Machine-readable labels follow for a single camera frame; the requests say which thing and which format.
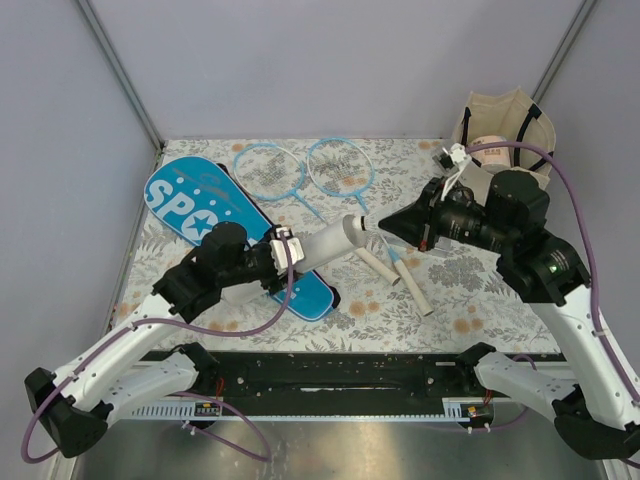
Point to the floral table mat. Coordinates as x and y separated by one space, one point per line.
470 302

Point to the left blue badminton racket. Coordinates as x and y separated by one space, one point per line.
270 172

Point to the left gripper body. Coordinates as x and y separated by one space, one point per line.
260 267

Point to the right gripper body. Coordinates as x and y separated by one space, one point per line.
459 220

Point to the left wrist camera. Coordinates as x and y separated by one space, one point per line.
286 248

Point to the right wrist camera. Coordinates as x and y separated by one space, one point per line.
453 161

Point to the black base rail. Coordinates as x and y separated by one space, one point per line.
284 385

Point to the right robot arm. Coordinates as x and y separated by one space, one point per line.
593 413

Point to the right blue badminton racket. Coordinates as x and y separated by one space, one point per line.
341 168

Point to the paper roll in tote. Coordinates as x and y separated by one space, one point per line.
493 159

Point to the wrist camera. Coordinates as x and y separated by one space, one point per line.
286 248
453 161

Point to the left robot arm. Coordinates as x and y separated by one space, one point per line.
78 402

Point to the blue badminton racket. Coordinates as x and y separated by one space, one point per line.
341 168
270 172

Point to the beige canvas tote bag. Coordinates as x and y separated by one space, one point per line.
515 117

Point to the blue racket cover bag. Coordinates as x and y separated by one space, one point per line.
190 195

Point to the white shuttlecock tube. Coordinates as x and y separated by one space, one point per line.
333 241

